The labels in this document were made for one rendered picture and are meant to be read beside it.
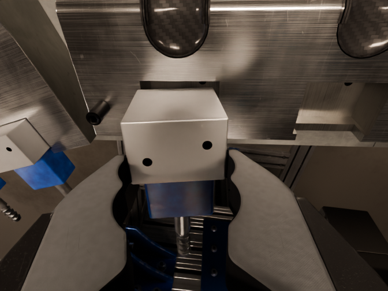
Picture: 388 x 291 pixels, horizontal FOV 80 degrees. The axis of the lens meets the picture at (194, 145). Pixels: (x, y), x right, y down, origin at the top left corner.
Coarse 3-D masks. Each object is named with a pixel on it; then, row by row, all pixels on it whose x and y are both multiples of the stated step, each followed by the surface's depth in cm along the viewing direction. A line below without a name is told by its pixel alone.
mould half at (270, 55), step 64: (64, 0) 13; (128, 0) 13; (256, 0) 12; (320, 0) 12; (128, 64) 15; (192, 64) 15; (256, 64) 14; (320, 64) 14; (384, 64) 14; (256, 128) 17; (384, 128) 16
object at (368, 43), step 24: (144, 0) 13; (168, 0) 13; (192, 0) 13; (360, 0) 12; (384, 0) 12; (144, 24) 13; (168, 24) 14; (192, 24) 14; (360, 24) 13; (384, 24) 13; (168, 48) 14; (192, 48) 14; (360, 48) 14; (384, 48) 13
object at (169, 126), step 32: (160, 96) 14; (192, 96) 14; (128, 128) 11; (160, 128) 11; (192, 128) 11; (224, 128) 11; (128, 160) 12; (160, 160) 12; (192, 160) 12; (224, 160) 12; (160, 192) 14; (192, 192) 14
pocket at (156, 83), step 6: (144, 84) 17; (150, 84) 18; (156, 84) 18; (162, 84) 18; (168, 84) 18; (174, 84) 18; (180, 84) 18; (186, 84) 18; (192, 84) 18; (198, 84) 18; (204, 84) 18; (210, 84) 18; (216, 84) 18; (216, 90) 18
